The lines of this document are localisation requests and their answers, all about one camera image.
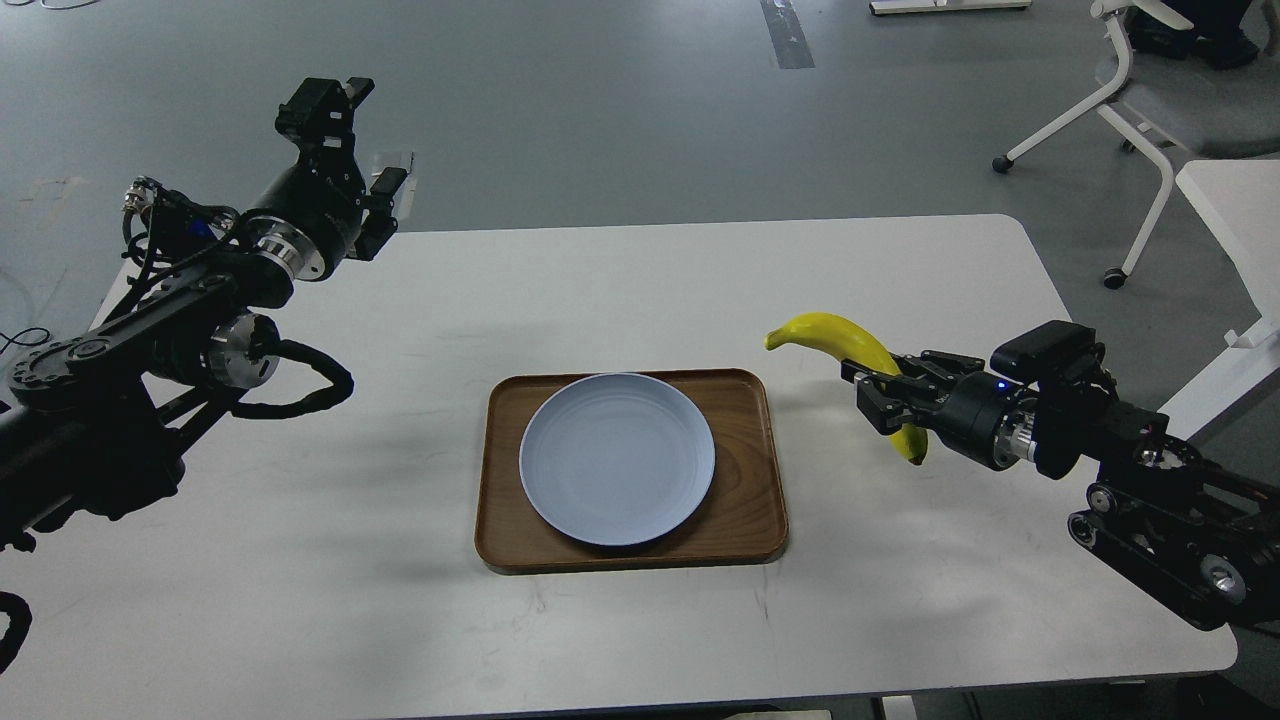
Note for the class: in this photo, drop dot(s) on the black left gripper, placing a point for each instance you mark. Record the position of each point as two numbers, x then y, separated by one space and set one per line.
316 203

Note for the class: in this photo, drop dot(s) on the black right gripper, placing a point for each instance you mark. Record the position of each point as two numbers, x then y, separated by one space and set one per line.
985 418

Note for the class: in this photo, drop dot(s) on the yellow banana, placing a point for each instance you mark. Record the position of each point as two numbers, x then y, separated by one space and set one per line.
843 340

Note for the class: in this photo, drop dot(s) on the light blue plate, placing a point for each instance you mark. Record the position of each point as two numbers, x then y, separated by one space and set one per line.
617 459

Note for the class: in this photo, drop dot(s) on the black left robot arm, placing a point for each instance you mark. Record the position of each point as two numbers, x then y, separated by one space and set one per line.
100 421

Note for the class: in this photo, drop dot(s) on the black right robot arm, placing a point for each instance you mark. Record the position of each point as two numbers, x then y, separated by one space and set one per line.
1197 537

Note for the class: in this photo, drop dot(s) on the brown wooden tray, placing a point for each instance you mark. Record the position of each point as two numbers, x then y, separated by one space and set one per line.
743 519

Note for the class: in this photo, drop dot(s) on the white desk base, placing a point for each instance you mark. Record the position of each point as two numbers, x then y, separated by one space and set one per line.
906 7

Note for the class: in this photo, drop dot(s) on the white side table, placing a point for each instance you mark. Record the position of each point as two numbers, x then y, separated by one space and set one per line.
1238 200

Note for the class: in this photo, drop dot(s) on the white office chair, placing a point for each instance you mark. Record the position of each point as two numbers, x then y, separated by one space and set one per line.
1156 103

